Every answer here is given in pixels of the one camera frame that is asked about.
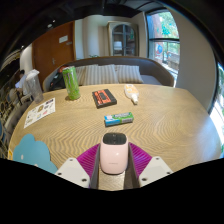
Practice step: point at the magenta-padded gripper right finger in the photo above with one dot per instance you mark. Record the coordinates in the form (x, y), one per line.
(155, 168)

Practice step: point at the bright side window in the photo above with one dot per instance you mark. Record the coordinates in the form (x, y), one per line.
(218, 110)

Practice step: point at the pink computer mouse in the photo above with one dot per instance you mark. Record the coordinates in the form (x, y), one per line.
(114, 156)

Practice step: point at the group of chairs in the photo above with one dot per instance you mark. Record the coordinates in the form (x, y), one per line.
(13, 100)

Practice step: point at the wooden door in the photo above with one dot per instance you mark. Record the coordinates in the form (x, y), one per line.
(50, 50)

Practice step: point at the green and blue gum pack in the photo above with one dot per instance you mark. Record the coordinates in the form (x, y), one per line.
(118, 119)

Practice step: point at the white sticker sheet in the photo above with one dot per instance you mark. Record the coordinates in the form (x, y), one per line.
(39, 111)

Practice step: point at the white squeeze tube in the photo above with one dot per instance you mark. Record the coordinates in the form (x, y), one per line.
(131, 90)

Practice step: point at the person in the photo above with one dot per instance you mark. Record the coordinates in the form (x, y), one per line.
(20, 80)

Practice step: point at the black-framed window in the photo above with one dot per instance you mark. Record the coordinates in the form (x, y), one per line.
(165, 40)

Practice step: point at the blue cloud-shaped mouse pad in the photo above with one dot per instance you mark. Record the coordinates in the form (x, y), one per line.
(33, 151)

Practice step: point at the black box with orange print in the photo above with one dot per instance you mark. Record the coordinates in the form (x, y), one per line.
(104, 98)

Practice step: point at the green drink can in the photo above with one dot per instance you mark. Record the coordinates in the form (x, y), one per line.
(71, 83)

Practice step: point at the brown curved sofa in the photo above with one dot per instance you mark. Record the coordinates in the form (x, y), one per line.
(156, 71)

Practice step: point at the glass-door cabinet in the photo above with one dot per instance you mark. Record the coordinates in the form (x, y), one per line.
(123, 39)

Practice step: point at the striped cushion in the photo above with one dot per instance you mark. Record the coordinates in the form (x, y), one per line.
(130, 74)
(82, 76)
(105, 75)

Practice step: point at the black backpack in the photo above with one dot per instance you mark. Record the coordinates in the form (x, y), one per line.
(57, 81)

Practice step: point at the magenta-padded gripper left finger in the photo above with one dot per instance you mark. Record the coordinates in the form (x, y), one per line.
(71, 170)

